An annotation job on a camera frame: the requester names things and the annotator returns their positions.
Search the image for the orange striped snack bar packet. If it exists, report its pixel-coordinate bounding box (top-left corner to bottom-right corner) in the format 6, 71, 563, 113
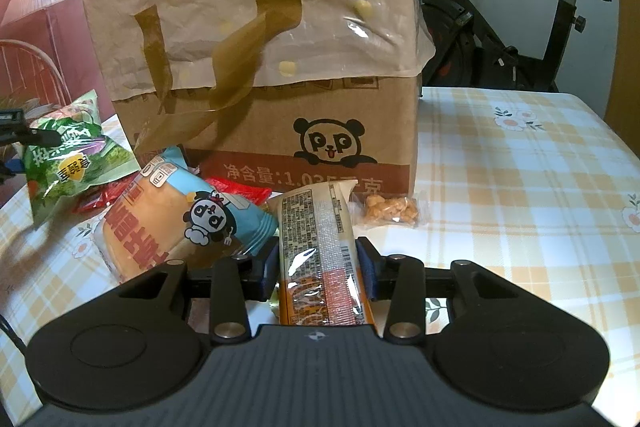
268, 179, 374, 326

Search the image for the green vegetable snack bag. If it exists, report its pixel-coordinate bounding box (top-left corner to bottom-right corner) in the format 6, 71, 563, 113
23, 90, 139, 227

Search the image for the red sauce sachet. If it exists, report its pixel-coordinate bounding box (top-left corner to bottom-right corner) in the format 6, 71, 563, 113
205, 176, 272, 206

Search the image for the cardboard box with panda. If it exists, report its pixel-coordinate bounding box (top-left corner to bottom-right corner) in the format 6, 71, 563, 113
82, 0, 422, 198

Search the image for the black exercise bike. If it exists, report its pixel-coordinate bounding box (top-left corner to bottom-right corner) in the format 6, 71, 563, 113
416, 0, 621, 93

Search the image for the clear bag of orange nuggets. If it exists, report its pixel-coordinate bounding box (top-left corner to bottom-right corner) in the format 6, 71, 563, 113
349, 194, 430, 228

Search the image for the translucent plastic bag liner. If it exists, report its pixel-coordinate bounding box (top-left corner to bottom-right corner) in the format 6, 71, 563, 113
82, 0, 435, 153

